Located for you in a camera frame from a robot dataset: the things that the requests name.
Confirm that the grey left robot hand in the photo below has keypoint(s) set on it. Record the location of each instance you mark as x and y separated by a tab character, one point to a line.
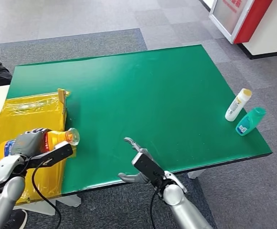
29	143

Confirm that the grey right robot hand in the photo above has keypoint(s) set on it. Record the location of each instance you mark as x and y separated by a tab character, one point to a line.
133	179

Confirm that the orange bottle with clear cap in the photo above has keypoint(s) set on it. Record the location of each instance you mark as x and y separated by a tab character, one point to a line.
57	137

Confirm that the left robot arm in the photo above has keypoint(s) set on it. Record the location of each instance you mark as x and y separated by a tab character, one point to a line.
2	186

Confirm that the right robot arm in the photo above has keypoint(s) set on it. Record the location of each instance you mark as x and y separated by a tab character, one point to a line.
184	205

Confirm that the white bottle with yellow cap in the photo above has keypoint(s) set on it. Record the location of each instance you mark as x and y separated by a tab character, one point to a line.
236	106

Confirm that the teal bottle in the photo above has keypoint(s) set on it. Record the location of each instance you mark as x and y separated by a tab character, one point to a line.
249	121

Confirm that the yellow taped cardboard box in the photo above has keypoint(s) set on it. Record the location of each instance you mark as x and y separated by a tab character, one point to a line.
40	113

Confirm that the white table leg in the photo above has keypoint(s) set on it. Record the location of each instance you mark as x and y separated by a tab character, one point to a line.
69	200
195	173

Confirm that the black shoe with white sole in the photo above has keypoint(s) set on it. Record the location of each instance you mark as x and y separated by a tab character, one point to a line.
15	219

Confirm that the green table mat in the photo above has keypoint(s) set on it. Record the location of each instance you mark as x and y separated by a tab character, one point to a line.
141	94

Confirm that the red and white display stand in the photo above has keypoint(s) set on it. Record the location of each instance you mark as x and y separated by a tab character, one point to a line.
246	19

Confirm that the white counter with black base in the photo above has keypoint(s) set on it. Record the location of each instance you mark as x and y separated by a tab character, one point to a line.
271	34

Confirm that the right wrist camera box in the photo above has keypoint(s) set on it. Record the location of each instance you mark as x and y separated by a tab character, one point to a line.
147	167

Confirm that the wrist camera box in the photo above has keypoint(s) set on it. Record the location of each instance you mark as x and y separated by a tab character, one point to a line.
147	167
52	155

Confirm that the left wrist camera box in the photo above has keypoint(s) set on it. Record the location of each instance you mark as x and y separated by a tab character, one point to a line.
52	155

